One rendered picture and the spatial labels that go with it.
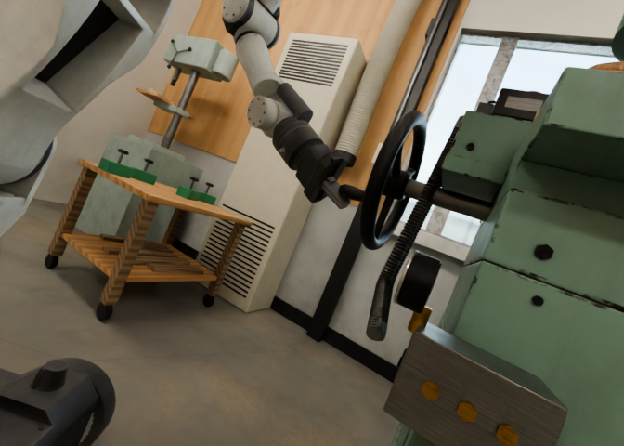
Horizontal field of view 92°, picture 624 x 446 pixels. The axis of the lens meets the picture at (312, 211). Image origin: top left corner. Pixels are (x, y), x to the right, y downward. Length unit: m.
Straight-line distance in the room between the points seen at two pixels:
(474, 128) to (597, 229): 0.27
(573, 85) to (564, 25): 2.04
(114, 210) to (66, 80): 1.81
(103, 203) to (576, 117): 2.39
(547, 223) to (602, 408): 0.17
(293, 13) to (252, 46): 2.16
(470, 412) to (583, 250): 0.20
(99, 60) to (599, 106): 0.59
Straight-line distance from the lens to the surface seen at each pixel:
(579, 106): 0.37
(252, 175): 2.01
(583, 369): 0.41
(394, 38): 2.23
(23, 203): 0.64
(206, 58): 2.47
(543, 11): 2.46
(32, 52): 0.49
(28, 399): 0.77
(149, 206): 1.32
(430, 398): 0.32
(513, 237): 0.40
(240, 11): 0.79
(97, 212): 2.48
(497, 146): 0.59
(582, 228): 0.41
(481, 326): 0.39
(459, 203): 0.60
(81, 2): 0.48
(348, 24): 2.62
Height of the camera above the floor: 0.68
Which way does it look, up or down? 1 degrees up
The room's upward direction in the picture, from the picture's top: 22 degrees clockwise
